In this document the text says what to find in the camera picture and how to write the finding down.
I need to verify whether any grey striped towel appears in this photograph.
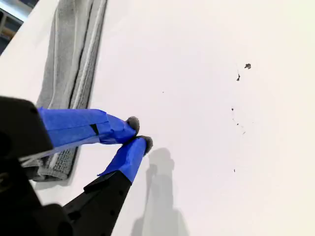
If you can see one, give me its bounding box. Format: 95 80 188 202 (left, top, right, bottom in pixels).
21 0 109 183

